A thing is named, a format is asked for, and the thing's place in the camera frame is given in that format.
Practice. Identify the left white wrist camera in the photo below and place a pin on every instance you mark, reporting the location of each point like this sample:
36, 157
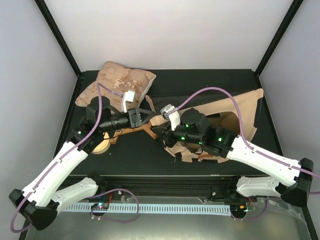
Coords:
128, 97

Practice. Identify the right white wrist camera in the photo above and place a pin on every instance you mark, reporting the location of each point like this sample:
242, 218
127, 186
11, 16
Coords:
169, 112

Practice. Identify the light blue slotted cable duct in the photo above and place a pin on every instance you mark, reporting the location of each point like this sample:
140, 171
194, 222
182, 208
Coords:
146, 208

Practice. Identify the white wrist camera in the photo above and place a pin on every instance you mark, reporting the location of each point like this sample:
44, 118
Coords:
169, 112
128, 97

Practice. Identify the left black frame post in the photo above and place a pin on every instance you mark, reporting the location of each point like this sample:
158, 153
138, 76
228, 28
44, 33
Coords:
48, 17

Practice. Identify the small green circuit board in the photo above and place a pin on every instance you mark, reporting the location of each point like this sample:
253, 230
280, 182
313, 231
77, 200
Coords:
100, 206

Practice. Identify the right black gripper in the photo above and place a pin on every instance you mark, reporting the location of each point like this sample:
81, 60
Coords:
170, 141

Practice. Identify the beige fabric pet tent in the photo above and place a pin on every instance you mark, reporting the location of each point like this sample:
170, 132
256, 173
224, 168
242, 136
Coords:
221, 112

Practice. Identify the yellow pet bowl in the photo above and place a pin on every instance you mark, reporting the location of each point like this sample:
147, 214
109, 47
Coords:
103, 146

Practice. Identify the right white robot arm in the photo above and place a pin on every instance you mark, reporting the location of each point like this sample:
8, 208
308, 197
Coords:
286, 178

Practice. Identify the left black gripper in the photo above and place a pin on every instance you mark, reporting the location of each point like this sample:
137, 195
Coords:
134, 114

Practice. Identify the wooden bowl stand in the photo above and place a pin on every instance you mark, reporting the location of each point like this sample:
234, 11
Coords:
146, 128

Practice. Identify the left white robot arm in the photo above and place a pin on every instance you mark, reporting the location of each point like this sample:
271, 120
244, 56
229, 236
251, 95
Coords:
41, 201

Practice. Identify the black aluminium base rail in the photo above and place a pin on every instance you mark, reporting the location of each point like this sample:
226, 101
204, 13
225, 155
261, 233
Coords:
215, 188

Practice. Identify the black frame post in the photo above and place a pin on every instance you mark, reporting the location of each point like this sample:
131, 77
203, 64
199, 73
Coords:
48, 17
280, 32

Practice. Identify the floral beige cushion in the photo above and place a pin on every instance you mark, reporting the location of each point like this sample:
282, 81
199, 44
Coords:
118, 80

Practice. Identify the right black frame post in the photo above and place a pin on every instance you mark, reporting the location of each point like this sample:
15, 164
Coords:
280, 32

